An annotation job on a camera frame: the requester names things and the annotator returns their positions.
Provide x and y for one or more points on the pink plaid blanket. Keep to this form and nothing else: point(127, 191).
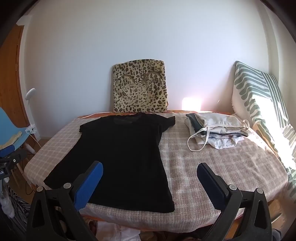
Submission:
point(208, 157)

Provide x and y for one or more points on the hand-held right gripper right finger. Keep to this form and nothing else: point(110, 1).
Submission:
point(212, 185)

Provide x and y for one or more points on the grey striped pleated skirt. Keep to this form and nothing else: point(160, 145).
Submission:
point(16, 206)

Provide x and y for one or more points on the white clip lamp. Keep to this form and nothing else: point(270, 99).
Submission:
point(30, 92)

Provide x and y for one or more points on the cream tote bag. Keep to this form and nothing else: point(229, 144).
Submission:
point(219, 120)

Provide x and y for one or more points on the green striped white pillow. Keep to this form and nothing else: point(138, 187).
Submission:
point(252, 92)

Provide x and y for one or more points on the blue chair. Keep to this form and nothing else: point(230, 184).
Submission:
point(9, 122)

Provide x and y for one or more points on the white crumpled cloth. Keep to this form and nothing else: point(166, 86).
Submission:
point(115, 231)

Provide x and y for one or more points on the black t-shirt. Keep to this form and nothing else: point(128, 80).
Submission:
point(120, 157)

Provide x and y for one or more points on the leopard print cushion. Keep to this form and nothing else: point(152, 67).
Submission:
point(141, 88)

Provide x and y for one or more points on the light blue folded garment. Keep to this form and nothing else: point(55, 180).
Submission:
point(219, 141)

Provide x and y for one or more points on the wooden bed drawer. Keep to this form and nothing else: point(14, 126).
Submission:
point(276, 215)

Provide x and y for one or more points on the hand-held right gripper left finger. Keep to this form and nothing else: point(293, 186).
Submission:
point(89, 185)

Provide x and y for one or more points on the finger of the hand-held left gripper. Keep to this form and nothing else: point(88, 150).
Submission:
point(13, 158)

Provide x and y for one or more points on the yellow cloth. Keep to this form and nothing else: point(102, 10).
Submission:
point(11, 139)

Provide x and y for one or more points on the wooden door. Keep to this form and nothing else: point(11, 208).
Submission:
point(11, 81)

